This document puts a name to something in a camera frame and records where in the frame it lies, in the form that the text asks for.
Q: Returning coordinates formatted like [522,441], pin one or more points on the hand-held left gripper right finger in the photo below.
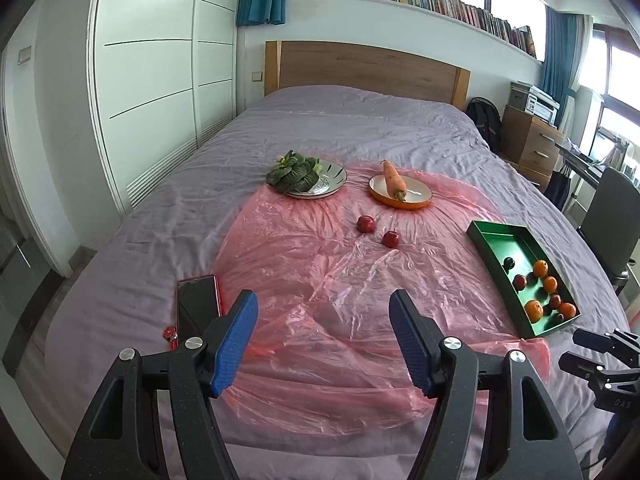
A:
[412,345]

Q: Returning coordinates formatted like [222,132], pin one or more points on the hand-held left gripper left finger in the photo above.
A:
[235,345]

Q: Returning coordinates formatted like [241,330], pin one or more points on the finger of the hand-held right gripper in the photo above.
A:
[580,362]
[592,337]

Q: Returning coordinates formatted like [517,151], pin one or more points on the small red fruit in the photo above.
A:
[555,301]
[520,282]
[390,239]
[366,223]

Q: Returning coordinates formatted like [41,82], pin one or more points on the large orange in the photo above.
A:
[533,311]

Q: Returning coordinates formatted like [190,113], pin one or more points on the small orange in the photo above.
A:
[550,284]
[540,268]

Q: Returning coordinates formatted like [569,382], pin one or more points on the green metal tray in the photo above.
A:
[505,240]

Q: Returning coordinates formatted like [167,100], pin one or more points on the black smartphone red case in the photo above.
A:
[197,305]

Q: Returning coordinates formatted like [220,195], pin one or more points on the small red object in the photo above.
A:
[171,335]

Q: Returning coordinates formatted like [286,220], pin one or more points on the pink plastic sheet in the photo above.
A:
[320,270]

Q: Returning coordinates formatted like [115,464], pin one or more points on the dark chair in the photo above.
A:
[615,220]

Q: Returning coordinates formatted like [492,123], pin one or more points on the dark blue bag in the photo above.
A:
[557,190]

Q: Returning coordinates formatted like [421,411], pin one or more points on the orange plate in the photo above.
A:
[417,191]

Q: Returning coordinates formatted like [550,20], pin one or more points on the carrot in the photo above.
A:
[392,177]

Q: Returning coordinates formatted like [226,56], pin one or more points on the glass desk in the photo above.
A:
[580,157]

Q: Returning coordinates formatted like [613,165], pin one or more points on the bok choy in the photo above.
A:
[292,172]

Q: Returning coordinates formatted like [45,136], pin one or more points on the silver plate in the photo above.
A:
[330,180]

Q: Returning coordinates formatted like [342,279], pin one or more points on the wooden dresser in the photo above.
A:
[532,140]

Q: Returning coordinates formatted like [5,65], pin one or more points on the bed with purple sheet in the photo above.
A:
[350,125]

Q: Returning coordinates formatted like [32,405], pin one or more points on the black backpack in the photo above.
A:
[484,122]

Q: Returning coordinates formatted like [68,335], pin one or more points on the white printer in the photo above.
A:
[535,102]

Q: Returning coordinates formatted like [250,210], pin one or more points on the white wardrobe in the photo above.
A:
[150,85]

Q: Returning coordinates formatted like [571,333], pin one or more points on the wooden headboard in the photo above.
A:
[365,70]

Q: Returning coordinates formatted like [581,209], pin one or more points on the wall light switch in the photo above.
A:
[24,54]

